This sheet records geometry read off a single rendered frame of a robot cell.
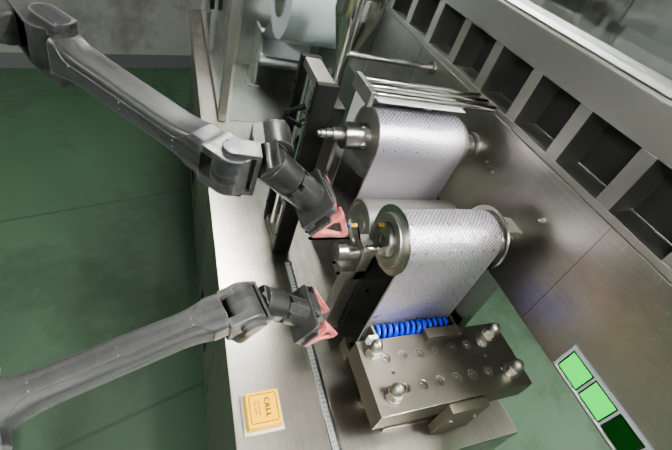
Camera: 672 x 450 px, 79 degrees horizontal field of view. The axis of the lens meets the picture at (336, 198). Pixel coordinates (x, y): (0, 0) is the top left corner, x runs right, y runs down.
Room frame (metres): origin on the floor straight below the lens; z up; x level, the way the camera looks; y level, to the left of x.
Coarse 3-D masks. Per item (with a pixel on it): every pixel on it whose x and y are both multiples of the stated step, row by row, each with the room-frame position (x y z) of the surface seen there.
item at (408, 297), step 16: (448, 272) 0.65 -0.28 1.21; (464, 272) 0.67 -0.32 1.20; (480, 272) 0.70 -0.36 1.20; (400, 288) 0.60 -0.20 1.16; (416, 288) 0.62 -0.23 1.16; (432, 288) 0.64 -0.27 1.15; (448, 288) 0.67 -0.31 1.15; (464, 288) 0.69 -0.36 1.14; (384, 304) 0.59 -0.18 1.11; (400, 304) 0.61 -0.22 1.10; (416, 304) 0.64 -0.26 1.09; (432, 304) 0.66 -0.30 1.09; (448, 304) 0.69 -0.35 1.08; (368, 320) 0.59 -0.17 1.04; (384, 320) 0.61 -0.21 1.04; (400, 320) 0.63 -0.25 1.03
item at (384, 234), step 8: (384, 224) 0.64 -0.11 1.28; (376, 232) 0.65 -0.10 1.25; (384, 232) 0.63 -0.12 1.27; (392, 232) 0.62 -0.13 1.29; (376, 240) 0.64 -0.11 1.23; (384, 240) 0.62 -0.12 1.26; (392, 240) 0.61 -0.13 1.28; (384, 248) 0.61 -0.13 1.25; (392, 248) 0.60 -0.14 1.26; (384, 256) 0.60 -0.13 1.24
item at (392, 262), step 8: (384, 216) 0.66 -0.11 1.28; (392, 216) 0.64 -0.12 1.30; (376, 224) 0.67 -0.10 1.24; (392, 224) 0.64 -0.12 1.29; (400, 224) 0.63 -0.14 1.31; (400, 232) 0.61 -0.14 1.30; (400, 240) 0.60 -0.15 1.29; (400, 248) 0.59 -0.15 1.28; (376, 256) 0.63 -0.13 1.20; (392, 256) 0.60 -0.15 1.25; (400, 256) 0.59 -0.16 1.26; (384, 264) 0.60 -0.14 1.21; (392, 264) 0.59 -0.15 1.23
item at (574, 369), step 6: (564, 360) 0.56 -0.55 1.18; (570, 360) 0.55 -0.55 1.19; (576, 360) 0.55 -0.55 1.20; (564, 366) 0.55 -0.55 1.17; (570, 366) 0.55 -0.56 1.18; (576, 366) 0.54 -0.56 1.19; (582, 366) 0.54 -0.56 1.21; (564, 372) 0.55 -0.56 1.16; (570, 372) 0.54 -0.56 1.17; (576, 372) 0.53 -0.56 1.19; (582, 372) 0.53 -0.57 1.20; (588, 372) 0.52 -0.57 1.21; (570, 378) 0.53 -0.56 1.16; (576, 378) 0.53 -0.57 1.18; (582, 378) 0.52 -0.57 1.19; (588, 378) 0.52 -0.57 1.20; (576, 384) 0.52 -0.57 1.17
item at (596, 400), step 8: (584, 392) 0.51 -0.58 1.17; (592, 392) 0.50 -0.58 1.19; (600, 392) 0.49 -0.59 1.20; (584, 400) 0.50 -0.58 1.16; (592, 400) 0.49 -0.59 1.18; (600, 400) 0.49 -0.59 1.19; (608, 400) 0.48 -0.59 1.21; (592, 408) 0.48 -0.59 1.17; (600, 408) 0.48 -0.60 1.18; (608, 408) 0.47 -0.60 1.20; (600, 416) 0.47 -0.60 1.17
